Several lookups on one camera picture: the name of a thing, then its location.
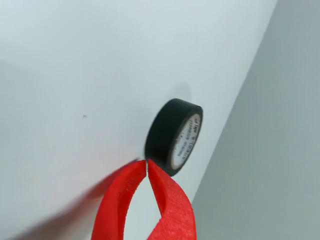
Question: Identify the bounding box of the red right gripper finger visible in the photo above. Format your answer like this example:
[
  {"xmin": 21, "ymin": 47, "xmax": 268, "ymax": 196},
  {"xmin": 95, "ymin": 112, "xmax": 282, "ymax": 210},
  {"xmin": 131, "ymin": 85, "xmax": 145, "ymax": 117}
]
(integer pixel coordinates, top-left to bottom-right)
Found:
[{"xmin": 146, "ymin": 158, "xmax": 197, "ymax": 240}]

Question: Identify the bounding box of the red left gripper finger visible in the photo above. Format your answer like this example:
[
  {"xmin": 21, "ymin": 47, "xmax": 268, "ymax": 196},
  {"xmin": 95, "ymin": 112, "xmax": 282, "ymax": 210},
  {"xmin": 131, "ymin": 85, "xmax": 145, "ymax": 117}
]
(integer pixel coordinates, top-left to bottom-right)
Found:
[{"xmin": 91, "ymin": 159, "xmax": 147, "ymax": 240}]

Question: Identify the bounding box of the black electrical tape roll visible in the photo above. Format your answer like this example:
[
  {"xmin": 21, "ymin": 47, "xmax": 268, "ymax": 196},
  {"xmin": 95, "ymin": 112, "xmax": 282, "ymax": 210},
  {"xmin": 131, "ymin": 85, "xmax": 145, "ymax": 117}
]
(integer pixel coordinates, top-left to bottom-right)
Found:
[{"xmin": 144, "ymin": 98, "xmax": 204, "ymax": 177}]

